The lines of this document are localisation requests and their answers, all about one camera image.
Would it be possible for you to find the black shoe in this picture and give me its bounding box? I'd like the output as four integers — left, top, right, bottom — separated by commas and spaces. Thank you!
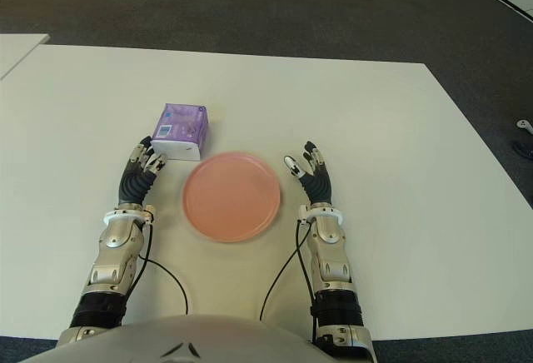
511, 140, 533, 158

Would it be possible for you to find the pink round plate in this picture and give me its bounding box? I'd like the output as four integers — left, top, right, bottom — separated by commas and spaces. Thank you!
182, 151, 282, 244

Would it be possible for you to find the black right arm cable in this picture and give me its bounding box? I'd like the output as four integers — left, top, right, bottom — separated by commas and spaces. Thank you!
258, 219, 318, 344

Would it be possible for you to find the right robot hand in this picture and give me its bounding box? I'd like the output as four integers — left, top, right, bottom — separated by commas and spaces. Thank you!
283, 141, 334, 206

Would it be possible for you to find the grey robot torso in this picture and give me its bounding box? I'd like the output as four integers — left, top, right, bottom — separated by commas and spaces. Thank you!
18, 315, 334, 363

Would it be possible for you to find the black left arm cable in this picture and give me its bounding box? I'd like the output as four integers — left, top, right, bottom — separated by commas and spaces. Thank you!
137, 219, 190, 316

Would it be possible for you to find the purple tissue pack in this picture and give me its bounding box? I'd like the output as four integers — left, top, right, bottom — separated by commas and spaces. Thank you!
149, 102, 209, 162

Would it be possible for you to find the adjacent white table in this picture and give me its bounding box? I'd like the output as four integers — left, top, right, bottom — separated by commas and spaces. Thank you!
0, 33, 51, 81

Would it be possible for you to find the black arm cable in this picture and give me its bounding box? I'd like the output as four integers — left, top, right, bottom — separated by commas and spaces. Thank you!
258, 219, 318, 344
137, 219, 190, 316

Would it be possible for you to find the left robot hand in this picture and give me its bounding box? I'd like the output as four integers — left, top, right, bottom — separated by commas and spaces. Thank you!
115, 136, 170, 210

